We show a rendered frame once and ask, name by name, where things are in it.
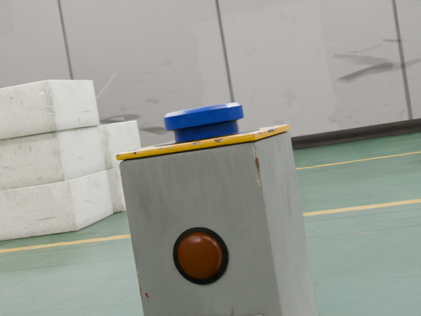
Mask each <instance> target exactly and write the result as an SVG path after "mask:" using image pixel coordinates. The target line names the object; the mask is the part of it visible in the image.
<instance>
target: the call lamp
mask: <svg viewBox="0 0 421 316"><path fill-rule="evenodd" d="M177 259H178V262H179V265H180V267H181V269H182V270H183V271H184V272H185V273H186V274H187V275H188V276H190V277H192V278H194V279H198V280H206V279H209V278H212V277H213V276H214V275H216V273H217V272H218V271H219V270H220V268H221V265H222V259H223V257H222V250H221V247H220V246H219V244H218V242H217V241H216V240H215V239H214V238H213V237H211V236H210V235H208V234H205V233H201V232H196V233H191V234H188V235H187V236H186V237H185V238H183V240H182V241H181V242H180V244H179V247H178V249H177Z"/></svg>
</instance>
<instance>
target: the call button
mask: <svg viewBox="0 0 421 316"><path fill-rule="evenodd" d="M243 118H244V114H243V109H242V105H241V104H239V103H237V102H236V103H223V104H218V105H211V106H206V107H199V108H192V109H187V110H181V111H178V112H172V113H167V114H166V116H165V117H164V125H165V130H169V131H174V137H175V141H176V142H181V141H187V140H195V139H203V138H208V137H215V136H219V135H226V134H232V133H236V132H238V128H237V121H238V120H240V119H243Z"/></svg>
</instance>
